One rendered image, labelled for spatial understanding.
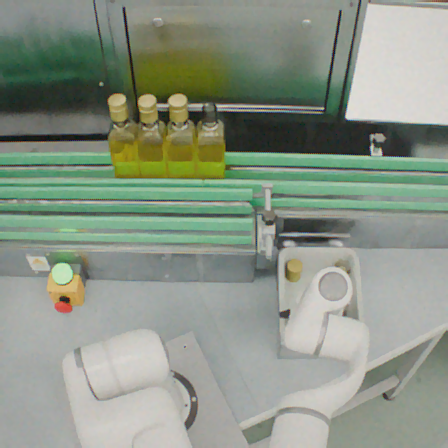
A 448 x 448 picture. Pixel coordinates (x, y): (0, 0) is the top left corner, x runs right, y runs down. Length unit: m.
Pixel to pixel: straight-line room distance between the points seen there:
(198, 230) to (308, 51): 0.42
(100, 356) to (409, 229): 0.77
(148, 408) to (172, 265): 0.49
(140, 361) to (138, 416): 0.10
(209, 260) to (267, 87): 0.38
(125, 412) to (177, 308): 0.50
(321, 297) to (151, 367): 0.30
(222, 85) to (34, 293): 0.62
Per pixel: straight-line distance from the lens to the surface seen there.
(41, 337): 1.40
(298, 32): 1.22
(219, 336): 1.34
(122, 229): 1.28
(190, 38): 1.23
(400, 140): 1.53
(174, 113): 1.17
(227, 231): 1.26
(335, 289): 1.03
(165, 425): 0.91
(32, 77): 1.41
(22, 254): 1.39
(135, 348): 0.97
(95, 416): 0.93
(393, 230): 1.43
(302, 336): 1.01
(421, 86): 1.35
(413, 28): 1.24
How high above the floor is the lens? 1.98
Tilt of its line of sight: 56 degrees down
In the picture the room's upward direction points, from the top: straight up
